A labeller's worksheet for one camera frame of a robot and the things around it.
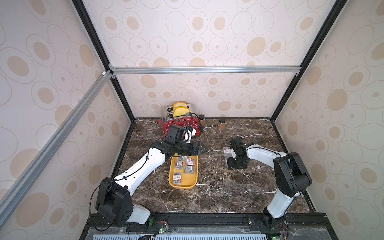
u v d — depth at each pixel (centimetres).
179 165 92
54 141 55
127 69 92
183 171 90
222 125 109
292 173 49
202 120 109
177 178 86
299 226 74
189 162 93
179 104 100
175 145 61
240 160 79
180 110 97
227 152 97
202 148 69
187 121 98
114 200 41
